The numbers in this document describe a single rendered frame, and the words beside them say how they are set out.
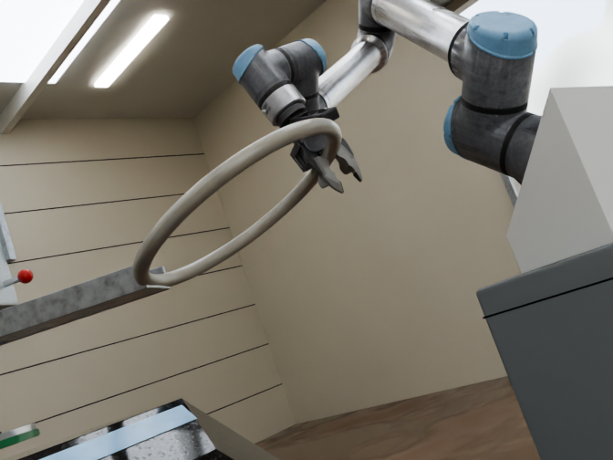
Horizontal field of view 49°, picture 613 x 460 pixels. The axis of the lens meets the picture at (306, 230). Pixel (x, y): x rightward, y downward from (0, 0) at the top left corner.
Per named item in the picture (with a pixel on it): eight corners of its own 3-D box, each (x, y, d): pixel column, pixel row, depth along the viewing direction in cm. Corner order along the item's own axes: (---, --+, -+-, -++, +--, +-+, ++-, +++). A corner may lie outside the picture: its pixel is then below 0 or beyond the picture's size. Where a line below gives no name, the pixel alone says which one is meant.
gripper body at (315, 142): (330, 160, 149) (298, 120, 152) (341, 140, 142) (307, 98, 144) (304, 175, 146) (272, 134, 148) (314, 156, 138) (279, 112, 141)
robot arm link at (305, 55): (303, 78, 164) (264, 93, 157) (301, 31, 158) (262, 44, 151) (330, 88, 159) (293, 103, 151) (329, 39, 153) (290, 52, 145)
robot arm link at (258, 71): (269, 36, 148) (234, 47, 142) (303, 78, 146) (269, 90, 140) (255, 65, 155) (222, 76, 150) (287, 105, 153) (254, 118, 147)
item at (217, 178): (92, 289, 108) (82, 275, 109) (192, 293, 156) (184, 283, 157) (327, 94, 105) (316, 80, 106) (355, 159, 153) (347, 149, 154)
